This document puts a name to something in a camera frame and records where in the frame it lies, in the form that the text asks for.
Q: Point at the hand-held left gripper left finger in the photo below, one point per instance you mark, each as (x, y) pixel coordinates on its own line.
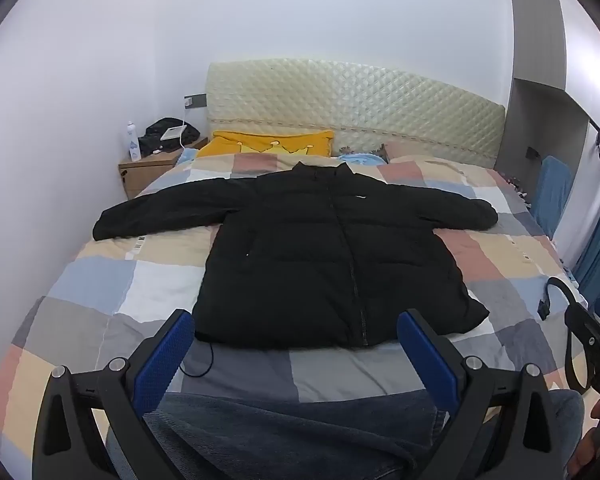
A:
(162, 360)

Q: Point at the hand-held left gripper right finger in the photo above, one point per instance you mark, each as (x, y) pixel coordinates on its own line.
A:
(427, 360)

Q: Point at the black puffer jacket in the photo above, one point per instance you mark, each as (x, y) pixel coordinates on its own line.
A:
(300, 250)

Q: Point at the person's right hand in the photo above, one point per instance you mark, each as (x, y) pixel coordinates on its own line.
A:
(587, 452)

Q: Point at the blue curtain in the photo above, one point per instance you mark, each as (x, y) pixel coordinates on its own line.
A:
(597, 240)

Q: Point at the checkered patchwork quilt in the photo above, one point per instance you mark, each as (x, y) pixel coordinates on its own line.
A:
(105, 280)

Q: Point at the blue jeans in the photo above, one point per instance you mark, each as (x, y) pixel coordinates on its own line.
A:
(290, 440)

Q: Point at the wooden nightstand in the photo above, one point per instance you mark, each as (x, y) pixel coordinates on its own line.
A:
(150, 172)

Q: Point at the light blue cloth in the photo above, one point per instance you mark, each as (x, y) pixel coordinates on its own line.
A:
(362, 159)
(187, 156)

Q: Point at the white spray bottle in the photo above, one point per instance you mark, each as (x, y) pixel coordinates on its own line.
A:
(133, 145)

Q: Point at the black bag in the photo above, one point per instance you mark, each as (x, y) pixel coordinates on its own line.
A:
(155, 140)

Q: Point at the white flat device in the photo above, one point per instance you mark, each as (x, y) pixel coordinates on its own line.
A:
(172, 134)

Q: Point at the yellow pillow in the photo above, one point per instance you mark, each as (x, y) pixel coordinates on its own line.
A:
(260, 142)

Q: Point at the cream quilted headboard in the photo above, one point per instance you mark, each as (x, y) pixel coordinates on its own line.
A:
(355, 105)

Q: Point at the grey wardrobe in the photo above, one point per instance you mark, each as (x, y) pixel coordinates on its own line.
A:
(535, 35)

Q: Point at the black wall socket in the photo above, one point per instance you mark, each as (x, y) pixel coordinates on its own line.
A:
(533, 152)

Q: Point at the grey wall socket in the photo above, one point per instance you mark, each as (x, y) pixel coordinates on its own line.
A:
(195, 101)

